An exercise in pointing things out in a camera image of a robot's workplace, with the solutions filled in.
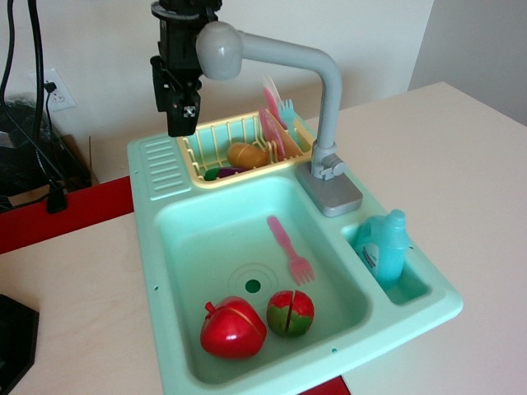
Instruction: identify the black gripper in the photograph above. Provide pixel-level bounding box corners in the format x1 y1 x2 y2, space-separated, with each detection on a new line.
150 12 217 137

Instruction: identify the grey toy faucet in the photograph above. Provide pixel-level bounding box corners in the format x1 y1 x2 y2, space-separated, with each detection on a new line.
196 21 362 217

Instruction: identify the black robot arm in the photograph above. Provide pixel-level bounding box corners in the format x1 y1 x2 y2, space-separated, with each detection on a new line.
150 0 222 137

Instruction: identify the yellow dish rack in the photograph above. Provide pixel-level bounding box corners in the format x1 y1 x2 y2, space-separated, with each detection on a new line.
177 111 315 188

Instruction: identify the purple toy eggplant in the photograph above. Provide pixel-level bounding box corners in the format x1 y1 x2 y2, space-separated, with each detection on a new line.
203 166 246 181

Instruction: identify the pink toy plate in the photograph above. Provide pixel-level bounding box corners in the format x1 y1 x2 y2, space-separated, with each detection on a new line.
259 108 285 161

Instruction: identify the blue toy fork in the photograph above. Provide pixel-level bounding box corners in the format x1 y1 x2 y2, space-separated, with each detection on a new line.
278 99 296 139

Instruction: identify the black clamp on table edge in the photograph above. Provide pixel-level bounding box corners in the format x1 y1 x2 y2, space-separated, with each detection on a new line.
46 182 68 214

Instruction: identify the mint green toy sink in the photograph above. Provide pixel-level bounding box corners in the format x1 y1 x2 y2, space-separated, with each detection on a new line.
128 133 463 394

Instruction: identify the pink toy fork in basin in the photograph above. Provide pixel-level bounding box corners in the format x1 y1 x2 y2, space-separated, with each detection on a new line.
267 216 315 286

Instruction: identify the red toy apple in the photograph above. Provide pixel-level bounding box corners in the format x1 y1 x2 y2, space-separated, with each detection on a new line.
200 296 267 360

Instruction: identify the red toy strawberry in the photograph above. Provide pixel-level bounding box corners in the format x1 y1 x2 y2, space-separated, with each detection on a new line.
266 290 315 338

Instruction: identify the blue toy detergent bottle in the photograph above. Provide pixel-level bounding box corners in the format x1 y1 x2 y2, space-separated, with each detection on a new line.
353 209 409 288

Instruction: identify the black block at left edge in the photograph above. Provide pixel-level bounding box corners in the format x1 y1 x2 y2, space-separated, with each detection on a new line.
1 295 40 394

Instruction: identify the white wall outlet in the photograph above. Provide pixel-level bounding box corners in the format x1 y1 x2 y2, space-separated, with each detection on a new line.
42 68 77 112

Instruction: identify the black cable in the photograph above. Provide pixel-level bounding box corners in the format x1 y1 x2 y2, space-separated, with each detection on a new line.
0 0 67 190

